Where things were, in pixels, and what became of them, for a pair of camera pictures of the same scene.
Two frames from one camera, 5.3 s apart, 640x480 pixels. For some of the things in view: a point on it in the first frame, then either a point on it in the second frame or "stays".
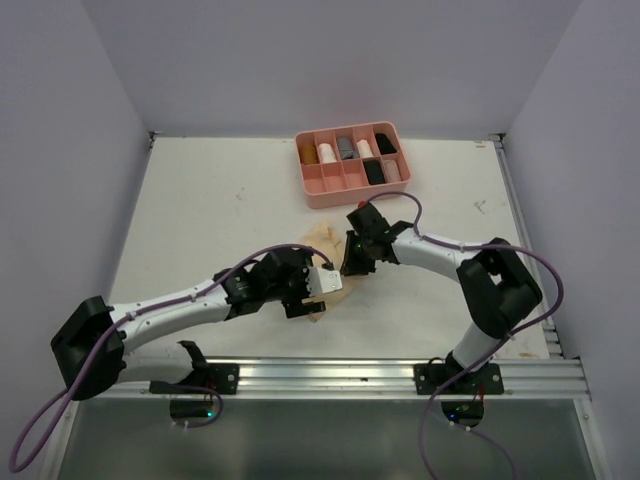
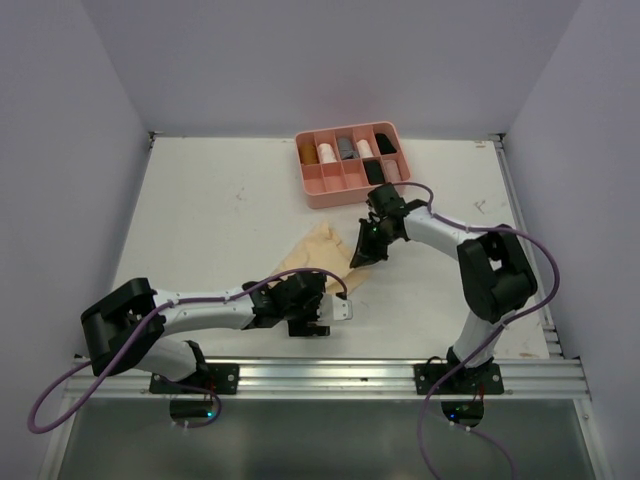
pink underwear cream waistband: [391, 170] stays
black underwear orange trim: [375, 174] stays
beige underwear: [325, 239] stays
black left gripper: [295, 305] → [308, 323]
